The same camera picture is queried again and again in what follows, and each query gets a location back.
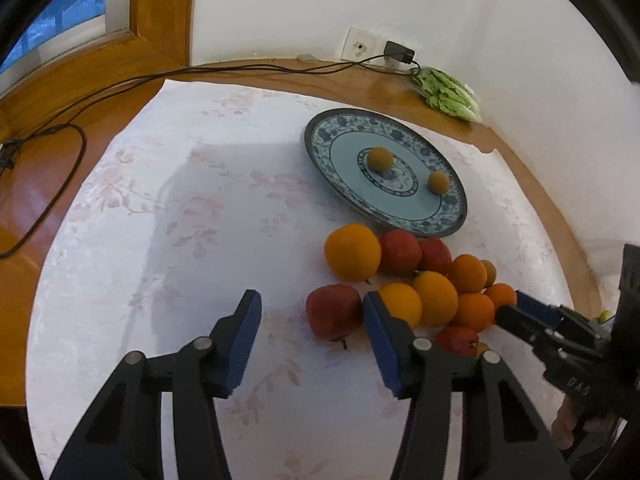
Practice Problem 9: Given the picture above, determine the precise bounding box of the person's right hand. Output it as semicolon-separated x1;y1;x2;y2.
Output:
551;396;621;453

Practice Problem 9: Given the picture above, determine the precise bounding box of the white wall socket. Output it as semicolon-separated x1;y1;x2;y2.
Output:
341;27;416;73

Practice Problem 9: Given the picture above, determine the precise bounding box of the large red apple with stem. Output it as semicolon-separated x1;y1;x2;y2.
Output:
306;284;363;350

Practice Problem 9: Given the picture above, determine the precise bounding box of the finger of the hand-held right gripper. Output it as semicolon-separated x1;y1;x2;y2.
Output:
495;306;601;362
515;290;608;342

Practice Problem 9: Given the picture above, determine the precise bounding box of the white floral tablecloth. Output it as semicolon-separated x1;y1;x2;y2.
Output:
25;80;573;480

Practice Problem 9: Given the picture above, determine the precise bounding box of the wooden window frame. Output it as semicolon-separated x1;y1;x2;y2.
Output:
0;0;198;116

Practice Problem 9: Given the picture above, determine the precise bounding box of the large orange with stem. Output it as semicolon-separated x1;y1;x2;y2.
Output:
324;223;382;283

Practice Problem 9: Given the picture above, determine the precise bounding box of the yellow-orange orange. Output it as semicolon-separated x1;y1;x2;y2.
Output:
412;271;459;327
377;283;422;331

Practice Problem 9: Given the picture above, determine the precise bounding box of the black power adapter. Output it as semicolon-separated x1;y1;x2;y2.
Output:
384;41;416;66

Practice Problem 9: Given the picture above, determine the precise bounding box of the black power cable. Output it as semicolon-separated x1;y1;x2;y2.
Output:
0;57;423;161

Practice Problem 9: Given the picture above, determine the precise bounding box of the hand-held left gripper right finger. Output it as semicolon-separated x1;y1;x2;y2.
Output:
362;291;573;480

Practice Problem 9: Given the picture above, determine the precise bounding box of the bagged green lettuce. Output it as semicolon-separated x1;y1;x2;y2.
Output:
410;67;483;123

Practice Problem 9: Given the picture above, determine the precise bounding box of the blue patterned ceramic plate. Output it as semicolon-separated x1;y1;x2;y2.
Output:
304;108;468;238

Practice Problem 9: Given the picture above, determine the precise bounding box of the small deep orange tangerine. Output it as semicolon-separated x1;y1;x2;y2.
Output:
452;292;496;333
484;283;518;311
446;254;488;294

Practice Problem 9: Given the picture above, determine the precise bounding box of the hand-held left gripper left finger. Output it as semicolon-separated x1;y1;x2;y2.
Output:
50;289;263;480

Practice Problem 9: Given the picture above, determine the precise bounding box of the black looped cable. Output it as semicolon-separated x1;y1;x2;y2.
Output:
0;122;87;260

